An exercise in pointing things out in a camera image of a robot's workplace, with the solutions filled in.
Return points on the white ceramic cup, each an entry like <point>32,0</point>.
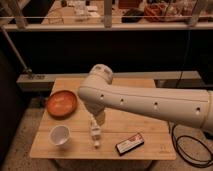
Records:
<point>59,135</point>

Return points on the black red white box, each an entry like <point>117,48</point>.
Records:
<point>129,144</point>

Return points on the grey diagonal metal strut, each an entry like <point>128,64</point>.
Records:
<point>26,69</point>

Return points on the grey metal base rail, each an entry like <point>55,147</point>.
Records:
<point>168,79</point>

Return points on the wooden table board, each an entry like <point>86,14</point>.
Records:
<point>118,126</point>

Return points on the orange ceramic bowl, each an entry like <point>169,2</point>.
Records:
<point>61,103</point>

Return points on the white tube with cap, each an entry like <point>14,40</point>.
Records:
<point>95,132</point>

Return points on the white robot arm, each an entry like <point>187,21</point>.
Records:
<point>188,107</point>

